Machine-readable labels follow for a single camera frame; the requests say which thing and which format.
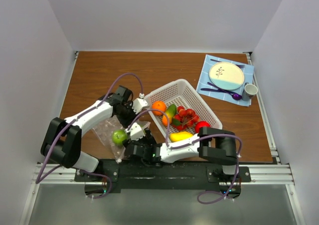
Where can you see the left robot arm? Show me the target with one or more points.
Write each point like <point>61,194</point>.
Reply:
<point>63,139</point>

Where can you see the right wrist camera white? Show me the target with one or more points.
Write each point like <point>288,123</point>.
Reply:
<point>135,132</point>

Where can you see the orange fake orange front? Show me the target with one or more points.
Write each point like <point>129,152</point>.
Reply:
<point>158,107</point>

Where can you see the fake red grape bunch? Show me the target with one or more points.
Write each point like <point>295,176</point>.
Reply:
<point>184,118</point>

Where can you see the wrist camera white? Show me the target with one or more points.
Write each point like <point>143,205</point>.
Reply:
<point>135,132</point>
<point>139,104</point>

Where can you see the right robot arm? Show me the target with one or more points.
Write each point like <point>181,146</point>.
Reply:
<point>217,146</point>

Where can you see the blue checked cloth napkin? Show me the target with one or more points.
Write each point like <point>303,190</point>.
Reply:
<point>248,71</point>

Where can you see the clear zip top bag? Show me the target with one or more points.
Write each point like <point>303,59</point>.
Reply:
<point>103,130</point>

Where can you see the aluminium frame rail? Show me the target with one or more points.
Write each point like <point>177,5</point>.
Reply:
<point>278,176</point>

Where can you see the purple plastic spoon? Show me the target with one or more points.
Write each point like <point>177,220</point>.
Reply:
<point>234,95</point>

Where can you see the red fake apple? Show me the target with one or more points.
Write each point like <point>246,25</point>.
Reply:
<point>201,124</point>

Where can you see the yellow fake lemon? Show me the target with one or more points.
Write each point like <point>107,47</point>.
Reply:
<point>175,137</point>

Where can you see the round cream blue plate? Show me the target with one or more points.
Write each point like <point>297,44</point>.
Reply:
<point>226,76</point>

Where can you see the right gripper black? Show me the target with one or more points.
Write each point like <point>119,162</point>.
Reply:
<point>148,137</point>

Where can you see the green fake apple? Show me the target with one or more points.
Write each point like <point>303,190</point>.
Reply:
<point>119,136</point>

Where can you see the purple plastic knife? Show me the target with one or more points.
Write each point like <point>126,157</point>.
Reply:
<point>236,64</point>

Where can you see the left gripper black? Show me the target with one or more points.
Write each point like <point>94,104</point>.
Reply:
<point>126,122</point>

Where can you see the white perforated plastic basket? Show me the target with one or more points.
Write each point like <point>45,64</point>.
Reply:
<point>181,93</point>

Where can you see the white grey mug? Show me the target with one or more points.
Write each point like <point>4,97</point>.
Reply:
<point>250,90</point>

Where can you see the purple plastic fork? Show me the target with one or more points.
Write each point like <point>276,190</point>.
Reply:
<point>215,90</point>

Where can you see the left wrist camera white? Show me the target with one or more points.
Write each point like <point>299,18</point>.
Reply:
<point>139,104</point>

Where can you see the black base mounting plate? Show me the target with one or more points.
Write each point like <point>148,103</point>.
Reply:
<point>181,175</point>

